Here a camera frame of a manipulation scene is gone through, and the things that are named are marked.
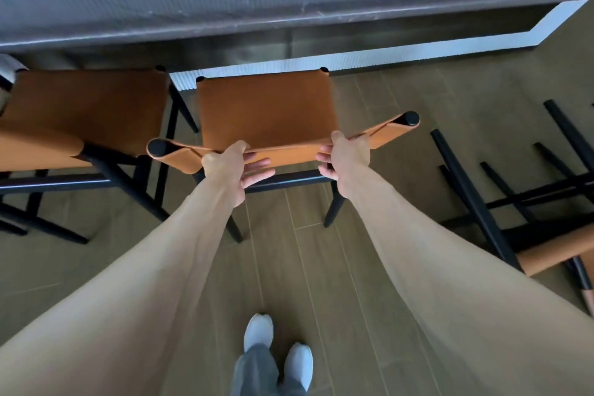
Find person's white left shoe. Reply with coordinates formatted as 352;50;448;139
243;313;275;350

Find person's grey trousers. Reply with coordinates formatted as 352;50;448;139
230;344;307;396

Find person's right forearm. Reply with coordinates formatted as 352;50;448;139
336;177;594;396

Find dark brown table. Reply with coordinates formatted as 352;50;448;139
0;0;594;93

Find person's white shoe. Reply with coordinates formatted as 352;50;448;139
243;313;275;350
283;342;314;392

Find person's right hand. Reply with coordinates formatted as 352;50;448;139
316;131;372;199

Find person's left hand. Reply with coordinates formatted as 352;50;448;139
200;140;276;209

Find person's white right shoe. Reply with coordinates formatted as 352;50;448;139
283;342;314;392

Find brown leather black-frame chair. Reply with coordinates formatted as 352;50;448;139
146;67;421;243
0;65;199;246
430;99;594;319

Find person's left forearm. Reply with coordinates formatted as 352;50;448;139
0;182;242;396

